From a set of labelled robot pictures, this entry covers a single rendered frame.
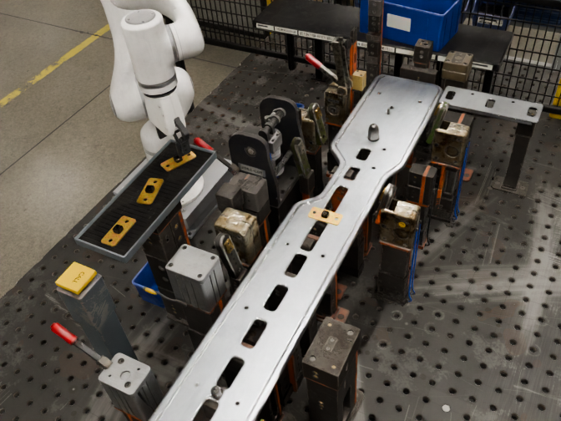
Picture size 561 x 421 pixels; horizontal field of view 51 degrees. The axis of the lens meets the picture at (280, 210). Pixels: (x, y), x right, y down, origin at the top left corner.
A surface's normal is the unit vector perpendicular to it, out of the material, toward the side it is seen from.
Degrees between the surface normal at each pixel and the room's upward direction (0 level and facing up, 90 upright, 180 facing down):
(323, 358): 0
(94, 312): 90
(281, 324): 0
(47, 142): 0
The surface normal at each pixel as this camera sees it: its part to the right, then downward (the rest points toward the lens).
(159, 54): 0.50, 0.58
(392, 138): -0.07, -0.70
